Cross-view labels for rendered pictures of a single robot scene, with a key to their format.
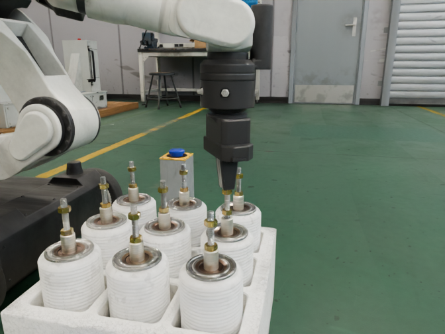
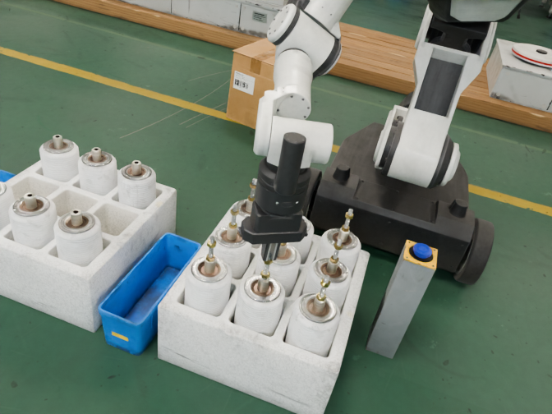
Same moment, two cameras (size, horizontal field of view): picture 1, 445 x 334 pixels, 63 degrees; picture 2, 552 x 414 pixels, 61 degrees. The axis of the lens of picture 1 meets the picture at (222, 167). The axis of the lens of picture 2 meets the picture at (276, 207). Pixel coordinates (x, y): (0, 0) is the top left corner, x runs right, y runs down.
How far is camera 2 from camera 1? 1.00 m
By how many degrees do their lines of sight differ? 81
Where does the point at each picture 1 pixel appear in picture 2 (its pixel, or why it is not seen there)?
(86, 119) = (413, 163)
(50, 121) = (380, 144)
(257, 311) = (195, 317)
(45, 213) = (369, 209)
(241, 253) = (240, 299)
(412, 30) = not seen: outside the picture
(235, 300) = (190, 291)
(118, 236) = not seen: hidden behind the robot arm
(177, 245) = (260, 264)
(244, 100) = (258, 198)
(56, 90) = (411, 125)
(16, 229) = (336, 199)
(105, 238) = not seen: hidden behind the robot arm
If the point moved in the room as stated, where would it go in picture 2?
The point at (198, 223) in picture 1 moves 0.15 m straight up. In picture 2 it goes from (311, 287) to (326, 235)
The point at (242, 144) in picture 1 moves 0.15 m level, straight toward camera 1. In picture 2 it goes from (249, 227) to (167, 209)
